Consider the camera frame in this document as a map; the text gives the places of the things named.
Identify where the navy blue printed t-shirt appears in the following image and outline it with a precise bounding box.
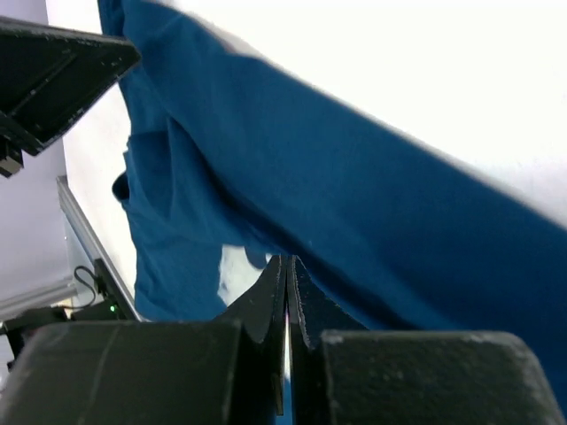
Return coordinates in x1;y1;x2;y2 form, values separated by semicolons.
98;1;566;405

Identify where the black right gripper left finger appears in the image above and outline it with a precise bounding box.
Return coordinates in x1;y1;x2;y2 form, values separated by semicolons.
214;256;288;416

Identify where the aluminium front frame rail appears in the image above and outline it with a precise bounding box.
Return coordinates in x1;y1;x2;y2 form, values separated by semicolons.
1;176;142;321

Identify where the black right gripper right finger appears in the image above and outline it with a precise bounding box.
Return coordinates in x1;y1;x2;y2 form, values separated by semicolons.
286;256;366;425

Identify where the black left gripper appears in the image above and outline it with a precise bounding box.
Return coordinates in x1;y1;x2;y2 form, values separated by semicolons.
1;17;140;177

